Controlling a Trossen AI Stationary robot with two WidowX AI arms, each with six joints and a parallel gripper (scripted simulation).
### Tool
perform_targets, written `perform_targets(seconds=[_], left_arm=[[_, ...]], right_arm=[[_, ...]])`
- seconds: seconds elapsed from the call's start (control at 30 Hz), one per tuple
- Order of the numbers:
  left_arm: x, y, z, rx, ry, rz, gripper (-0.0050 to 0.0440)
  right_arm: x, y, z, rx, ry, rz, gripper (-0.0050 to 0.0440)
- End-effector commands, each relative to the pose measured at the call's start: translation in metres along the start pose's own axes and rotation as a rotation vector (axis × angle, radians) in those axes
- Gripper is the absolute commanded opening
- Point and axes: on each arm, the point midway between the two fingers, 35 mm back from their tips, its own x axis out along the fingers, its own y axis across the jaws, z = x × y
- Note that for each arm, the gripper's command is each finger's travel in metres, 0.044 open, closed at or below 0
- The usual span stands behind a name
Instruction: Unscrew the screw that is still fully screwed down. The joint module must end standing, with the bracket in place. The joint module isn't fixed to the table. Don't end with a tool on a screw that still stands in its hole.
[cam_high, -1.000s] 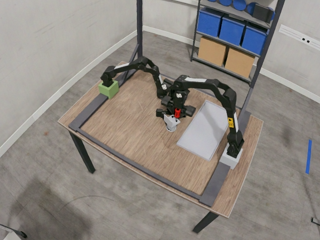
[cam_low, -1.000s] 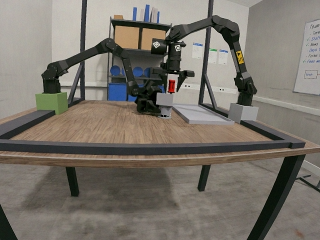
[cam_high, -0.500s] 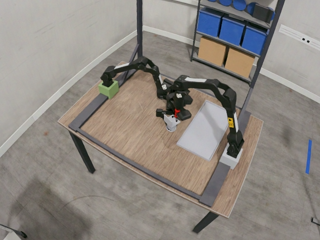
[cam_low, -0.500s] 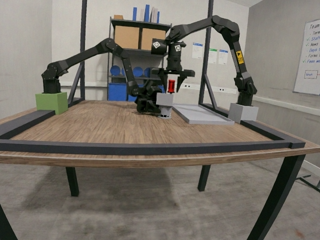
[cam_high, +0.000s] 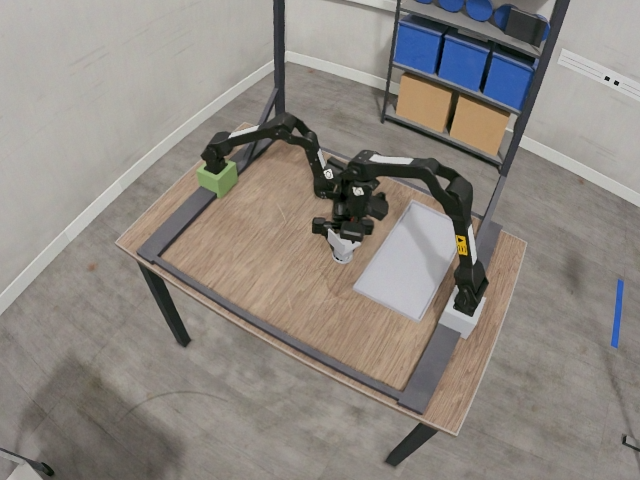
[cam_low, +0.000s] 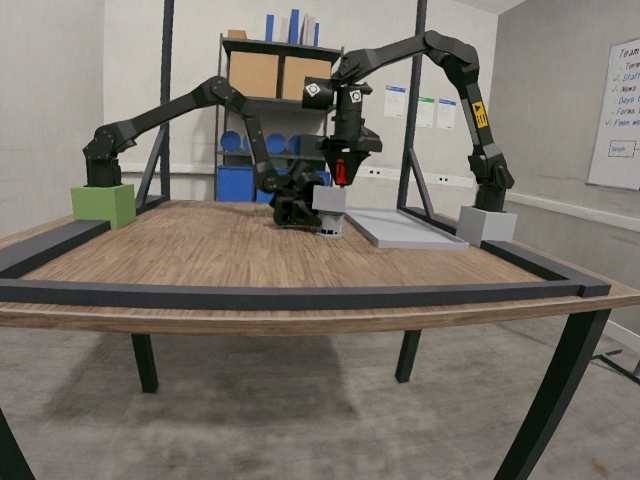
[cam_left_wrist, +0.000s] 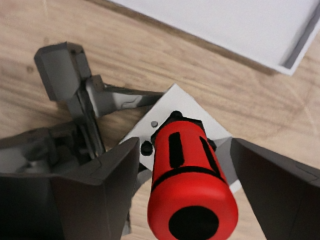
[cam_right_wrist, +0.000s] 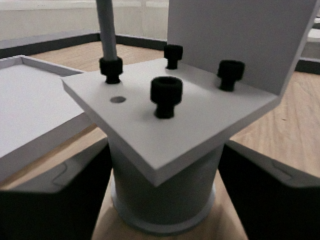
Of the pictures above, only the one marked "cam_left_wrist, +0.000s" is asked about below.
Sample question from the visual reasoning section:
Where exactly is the white bracket with holes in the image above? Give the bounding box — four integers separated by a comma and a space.
120, 83, 241, 194

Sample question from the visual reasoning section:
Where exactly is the red screwdriver handle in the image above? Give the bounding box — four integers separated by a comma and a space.
147, 115, 238, 240

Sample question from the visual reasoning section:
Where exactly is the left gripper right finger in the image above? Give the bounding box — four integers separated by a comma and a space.
230, 138, 320, 240

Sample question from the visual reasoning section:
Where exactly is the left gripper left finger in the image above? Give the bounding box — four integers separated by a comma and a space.
0, 137, 140, 240

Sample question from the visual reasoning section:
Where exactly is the grey cylinder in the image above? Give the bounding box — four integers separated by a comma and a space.
145, 93, 196, 127

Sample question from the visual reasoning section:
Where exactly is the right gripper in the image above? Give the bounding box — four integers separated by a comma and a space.
33, 43, 164, 238

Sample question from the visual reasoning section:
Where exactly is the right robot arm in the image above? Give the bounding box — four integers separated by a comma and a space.
0, 128, 80, 175

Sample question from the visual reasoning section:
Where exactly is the white shallow tray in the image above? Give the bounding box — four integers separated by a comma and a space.
103, 0, 320, 74

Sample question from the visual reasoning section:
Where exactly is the black screw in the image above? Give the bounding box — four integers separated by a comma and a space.
207, 138, 217, 152
170, 110, 183, 117
141, 141, 153, 157

